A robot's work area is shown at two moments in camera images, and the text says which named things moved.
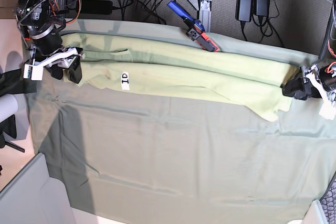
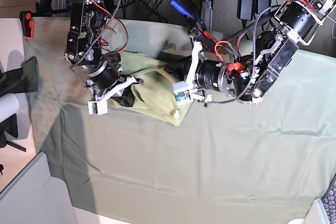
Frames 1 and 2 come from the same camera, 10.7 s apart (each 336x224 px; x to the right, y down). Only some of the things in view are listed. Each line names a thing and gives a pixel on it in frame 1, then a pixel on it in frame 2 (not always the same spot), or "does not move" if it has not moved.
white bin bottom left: x=34 y=197 does not move
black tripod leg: x=8 y=126 does not move
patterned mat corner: x=328 y=203 does not move
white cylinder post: x=8 y=106 does not move
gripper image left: x=69 y=57 to x=122 y=92
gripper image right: x=308 y=84 to x=184 y=69
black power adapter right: x=244 y=1 does not move
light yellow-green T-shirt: x=177 y=65 to x=155 y=96
